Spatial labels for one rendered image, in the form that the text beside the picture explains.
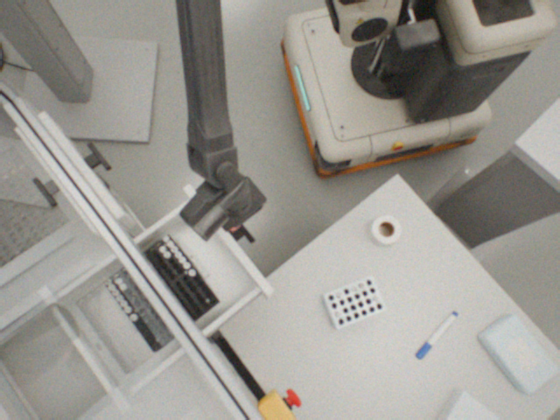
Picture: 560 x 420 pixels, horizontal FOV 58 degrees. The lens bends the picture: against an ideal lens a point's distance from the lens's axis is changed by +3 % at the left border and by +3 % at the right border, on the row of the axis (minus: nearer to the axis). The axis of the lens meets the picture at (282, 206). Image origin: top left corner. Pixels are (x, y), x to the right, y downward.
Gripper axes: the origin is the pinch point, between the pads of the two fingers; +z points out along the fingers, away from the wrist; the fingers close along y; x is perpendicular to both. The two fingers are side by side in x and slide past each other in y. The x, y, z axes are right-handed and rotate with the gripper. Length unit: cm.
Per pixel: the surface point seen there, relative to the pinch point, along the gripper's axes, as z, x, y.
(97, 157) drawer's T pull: 0.4, -28.7, 15.7
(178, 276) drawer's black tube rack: 1.8, 2.2, 17.5
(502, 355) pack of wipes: 13, 58, -27
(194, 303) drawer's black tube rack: 1.9, 8.6, 18.3
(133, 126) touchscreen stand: 88, -76, 1
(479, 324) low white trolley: 17, 51, -29
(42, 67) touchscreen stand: 61, -98, 14
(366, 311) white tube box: 13.2, 32.8, -9.9
